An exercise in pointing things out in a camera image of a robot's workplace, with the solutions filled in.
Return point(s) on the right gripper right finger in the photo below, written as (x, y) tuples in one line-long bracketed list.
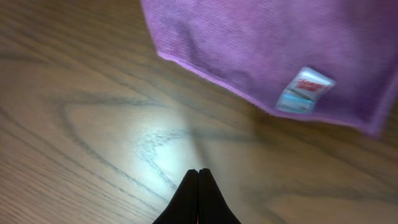
[(212, 207)]

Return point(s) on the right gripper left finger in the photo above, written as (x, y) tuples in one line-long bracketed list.
[(183, 207)]

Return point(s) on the purple microfiber cloth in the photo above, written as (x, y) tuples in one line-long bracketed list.
[(256, 48)]

